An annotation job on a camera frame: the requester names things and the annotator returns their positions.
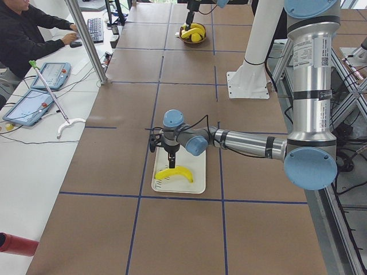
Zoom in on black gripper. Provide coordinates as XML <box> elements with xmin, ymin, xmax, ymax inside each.
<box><xmin>149</xmin><ymin>127</ymin><xmax>180</xmax><ymax>168</ymax></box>
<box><xmin>184</xmin><ymin>0</ymin><xmax>201</xmax><ymax>31</ymax></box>

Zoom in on yellow banana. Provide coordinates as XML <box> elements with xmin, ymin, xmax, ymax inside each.
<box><xmin>191</xmin><ymin>23</ymin><xmax>206</xmax><ymax>38</ymax></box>
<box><xmin>154</xmin><ymin>166</ymin><xmax>194</xmax><ymax>183</ymax></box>
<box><xmin>181</xmin><ymin>27</ymin><xmax>205</xmax><ymax>39</ymax></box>

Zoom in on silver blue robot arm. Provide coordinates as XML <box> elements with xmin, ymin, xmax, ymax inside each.
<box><xmin>183</xmin><ymin>0</ymin><xmax>229</xmax><ymax>31</ymax></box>
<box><xmin>150</xmin><ymin>1</ymin><xmax>340</xmax><ymax>190</ymax></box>

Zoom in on brown wicker basket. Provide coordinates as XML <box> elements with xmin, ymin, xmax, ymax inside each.
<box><xmin>178</xmin><ymin>23</ymin><xmax>206</xmax><ymax>44</ymax></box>

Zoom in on yellow lemon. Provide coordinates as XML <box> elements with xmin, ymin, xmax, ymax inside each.
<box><xmin>190</xmin><ymin>33</ymin><xmax>202</xmax><ymax>44</ymax></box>

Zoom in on white rectangular bear tray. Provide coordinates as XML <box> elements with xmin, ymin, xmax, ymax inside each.
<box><xmin>151</xmin><ymin>147</ymin><xmax>206</xmax><ymax>194</ymax></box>

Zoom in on black computer keyboard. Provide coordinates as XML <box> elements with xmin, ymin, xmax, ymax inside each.
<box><xmin>87</xmin><ymin>18</ymin><xmax>104</xmax><ymax>43</ymax></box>

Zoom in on black computer mouse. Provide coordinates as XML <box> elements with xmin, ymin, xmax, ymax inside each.
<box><xmin>69</xmin><ymin>41</ymin><xmax>83</xmax><ymax>48</ymax></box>

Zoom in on far blue teach pendant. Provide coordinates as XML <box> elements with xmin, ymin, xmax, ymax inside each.
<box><xmin>40</xmin><ymin>62</ymin><xmax>71</xmax><ymax>91</ymax></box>

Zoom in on blue teach pendant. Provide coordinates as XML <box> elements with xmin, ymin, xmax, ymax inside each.
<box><xmin>40</xmin><ymin>62</ymin><xmax>71</xmax><ymax>91</ymax></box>
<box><xmin>3</xmin><ymin>89</ymin><xmax>54</xmax><ymax>126</ymax></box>

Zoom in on near blue teach pendant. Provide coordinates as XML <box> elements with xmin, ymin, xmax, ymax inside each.
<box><xmin>3</xmin><ymin>89</ymin><xmax>54</xmax><ymax>126</ymax></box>

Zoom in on white hook reaching stick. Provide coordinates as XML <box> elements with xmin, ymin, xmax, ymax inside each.
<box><xmin>29</xmin><ymin>60</ymin><xmax>86</xmax><ymax>139</ymax></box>

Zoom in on person in black jacket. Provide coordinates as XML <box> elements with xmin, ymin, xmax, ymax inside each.
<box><xmin>1</xmin><ymin>1</ymin><xmax>77</xmax><ymax>79</ymax></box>

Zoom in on red fire extinguisher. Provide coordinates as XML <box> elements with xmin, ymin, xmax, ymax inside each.
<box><xmin>1</xmin><ymin>233</ymin><xmax>39</xmax><ymax>257</ymax></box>

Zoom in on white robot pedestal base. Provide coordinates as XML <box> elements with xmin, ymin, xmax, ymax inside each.
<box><xmin>227</xmin><ymin>0</ymin><xmax>284</xmax><ymax>99</ymax></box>

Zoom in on aluminium frame post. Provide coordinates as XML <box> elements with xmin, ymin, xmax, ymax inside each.
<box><xmin>65</xmin><ymin>0</ymin><xmax>107</xmax><ymax>85</ymax></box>

